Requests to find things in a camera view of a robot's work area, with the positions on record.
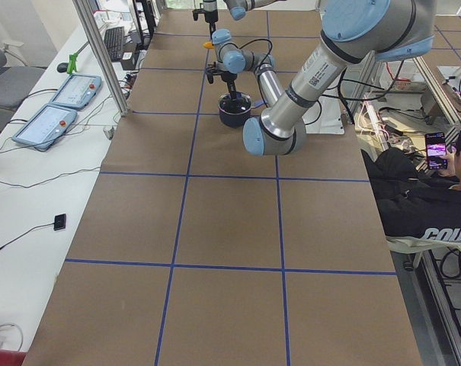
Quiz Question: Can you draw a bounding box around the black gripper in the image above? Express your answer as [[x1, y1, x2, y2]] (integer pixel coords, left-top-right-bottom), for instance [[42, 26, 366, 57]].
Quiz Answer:
[[220, 71, 239, 101], [202, 2, 219, 41]]

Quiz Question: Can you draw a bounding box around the yellow corn cob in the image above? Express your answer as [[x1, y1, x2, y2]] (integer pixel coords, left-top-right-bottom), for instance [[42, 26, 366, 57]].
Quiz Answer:
[[203, 41, 214, 50]]

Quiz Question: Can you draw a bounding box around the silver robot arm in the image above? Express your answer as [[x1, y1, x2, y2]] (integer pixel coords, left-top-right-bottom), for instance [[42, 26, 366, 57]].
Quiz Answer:
[[243, 1, 437, 156], [192, 0, 277, 36]]

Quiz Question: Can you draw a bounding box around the black keyboard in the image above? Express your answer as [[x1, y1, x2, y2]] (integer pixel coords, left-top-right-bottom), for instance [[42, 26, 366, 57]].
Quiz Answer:
[[104, 27, 125, 62]]

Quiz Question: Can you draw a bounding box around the green clamp tool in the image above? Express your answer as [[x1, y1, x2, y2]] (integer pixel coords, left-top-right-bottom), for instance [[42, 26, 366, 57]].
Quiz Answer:
[[66, 53, 78, 74]]

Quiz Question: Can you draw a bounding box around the far teach pendant tablet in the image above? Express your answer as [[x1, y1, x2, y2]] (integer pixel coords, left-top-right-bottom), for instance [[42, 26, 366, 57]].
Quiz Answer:
[[50, 74, 102, 111]]

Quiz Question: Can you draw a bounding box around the teach pendant tablet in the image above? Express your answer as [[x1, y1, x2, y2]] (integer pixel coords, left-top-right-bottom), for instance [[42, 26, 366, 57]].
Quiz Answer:
[[12, 104, 78, 151], [50, 74, 102, 111]]

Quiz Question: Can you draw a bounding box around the near teach pendant tablet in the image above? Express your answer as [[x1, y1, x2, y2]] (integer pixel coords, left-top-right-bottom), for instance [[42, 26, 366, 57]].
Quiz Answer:
[[12, 104, 78, 151]]

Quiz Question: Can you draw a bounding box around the smartphone with lit screen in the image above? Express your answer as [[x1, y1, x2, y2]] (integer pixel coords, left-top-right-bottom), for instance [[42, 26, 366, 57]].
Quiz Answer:
[[424, 132, 447, 170]]

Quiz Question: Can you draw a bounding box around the grey office chair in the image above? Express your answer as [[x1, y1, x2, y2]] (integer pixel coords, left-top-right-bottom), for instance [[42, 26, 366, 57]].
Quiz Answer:
[[0, 49, 45, 124]]

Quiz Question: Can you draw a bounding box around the seated person in black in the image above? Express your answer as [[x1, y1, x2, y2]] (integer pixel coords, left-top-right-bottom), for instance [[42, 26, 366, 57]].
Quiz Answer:
[[361, 131, 461, 242]]

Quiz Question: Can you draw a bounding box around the small black square device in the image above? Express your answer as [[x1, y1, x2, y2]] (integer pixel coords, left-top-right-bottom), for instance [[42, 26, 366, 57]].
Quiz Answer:
[[53, 213, 67, 231]]

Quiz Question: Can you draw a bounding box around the blue saucepan with handle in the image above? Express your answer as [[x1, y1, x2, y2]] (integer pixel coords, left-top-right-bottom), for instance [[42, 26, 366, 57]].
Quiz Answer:
[[218, 92, 258, 128]]

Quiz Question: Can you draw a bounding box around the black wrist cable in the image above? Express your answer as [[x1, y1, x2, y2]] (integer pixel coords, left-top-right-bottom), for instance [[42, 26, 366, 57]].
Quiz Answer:
[[237, 37, 325, 127]]

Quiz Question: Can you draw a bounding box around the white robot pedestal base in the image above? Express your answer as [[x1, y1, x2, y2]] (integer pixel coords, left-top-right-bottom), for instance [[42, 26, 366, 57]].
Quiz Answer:
[[303, 98, 344, 134]]

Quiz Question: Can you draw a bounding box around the aluminium frame post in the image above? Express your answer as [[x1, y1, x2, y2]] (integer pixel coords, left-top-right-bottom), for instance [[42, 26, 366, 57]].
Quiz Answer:
[[72, 0, 129, 117]]

